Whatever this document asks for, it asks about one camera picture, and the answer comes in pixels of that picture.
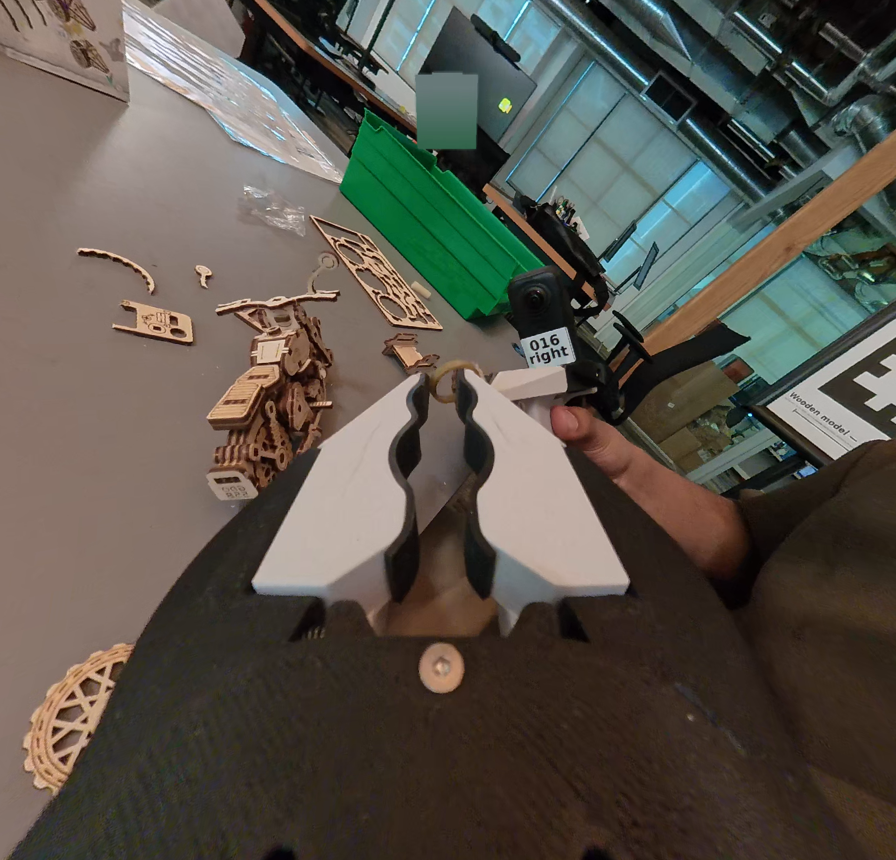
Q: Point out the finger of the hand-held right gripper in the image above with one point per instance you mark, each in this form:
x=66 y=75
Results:
x=532 y=380
x=560 y=394

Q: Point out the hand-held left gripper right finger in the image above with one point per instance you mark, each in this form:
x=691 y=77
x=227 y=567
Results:
x=553 y=517

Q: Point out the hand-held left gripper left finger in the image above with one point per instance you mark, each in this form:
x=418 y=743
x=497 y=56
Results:
x=336 y=517

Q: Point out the person's right forearm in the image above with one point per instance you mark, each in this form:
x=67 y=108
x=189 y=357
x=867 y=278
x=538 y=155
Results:
x=693 y=524

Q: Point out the grey desk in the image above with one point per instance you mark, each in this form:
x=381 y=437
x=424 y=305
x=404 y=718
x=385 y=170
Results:
x=105 y=454

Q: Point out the person's right hand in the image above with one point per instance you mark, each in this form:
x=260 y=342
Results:
x=581 y=429

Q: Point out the wooden motorcycle model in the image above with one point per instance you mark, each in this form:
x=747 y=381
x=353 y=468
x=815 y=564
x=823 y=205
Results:
x=273 y=398

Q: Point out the green plastic bin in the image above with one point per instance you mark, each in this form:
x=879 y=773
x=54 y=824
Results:
x=420 y=216

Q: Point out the wooden part sheet large rings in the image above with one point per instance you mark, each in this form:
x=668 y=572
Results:
x=329 y=233

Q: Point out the wooden beam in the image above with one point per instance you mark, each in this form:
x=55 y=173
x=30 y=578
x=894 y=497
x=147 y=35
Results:
x=756 y=258

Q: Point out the framed black-white marker sign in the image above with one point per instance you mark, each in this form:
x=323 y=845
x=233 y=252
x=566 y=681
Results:
x=826 y=412

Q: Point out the small wooden plate oval holes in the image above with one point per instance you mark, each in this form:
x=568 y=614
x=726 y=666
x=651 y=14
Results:
x=140 y=328

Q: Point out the small round-headed wooden piece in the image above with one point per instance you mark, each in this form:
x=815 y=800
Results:
x=203 y=272

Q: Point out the crumpled clear plastic bag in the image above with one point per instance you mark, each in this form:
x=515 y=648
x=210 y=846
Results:
x=273 y=209

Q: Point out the person's brown sweater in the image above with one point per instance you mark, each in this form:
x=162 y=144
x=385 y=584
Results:
x=826 y=594

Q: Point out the curved wooden arc piece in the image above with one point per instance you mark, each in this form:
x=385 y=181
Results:
x=129 y=263

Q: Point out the wooden spoked gear wheel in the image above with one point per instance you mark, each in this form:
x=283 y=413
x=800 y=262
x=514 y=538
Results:
x=70 y=720

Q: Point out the clear plastic sleeve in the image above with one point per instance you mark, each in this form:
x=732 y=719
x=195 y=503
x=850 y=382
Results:
x=231 y=90

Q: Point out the silver pipe bundle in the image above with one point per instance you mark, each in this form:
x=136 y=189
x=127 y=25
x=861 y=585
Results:
x=840 y=69

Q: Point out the instruction booklet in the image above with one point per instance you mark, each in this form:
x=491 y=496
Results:
x=63 y=27

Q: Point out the small wooden ribbed frame assembly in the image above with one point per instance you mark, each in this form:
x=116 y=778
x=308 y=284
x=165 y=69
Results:
x=406 y=352

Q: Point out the silver spiral air duct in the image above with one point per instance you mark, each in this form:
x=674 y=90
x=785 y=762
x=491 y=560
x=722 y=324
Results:
x=630 y=34

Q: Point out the rectangular metal air duct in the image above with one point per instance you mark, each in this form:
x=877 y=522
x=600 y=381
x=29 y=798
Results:
x=700 y=6

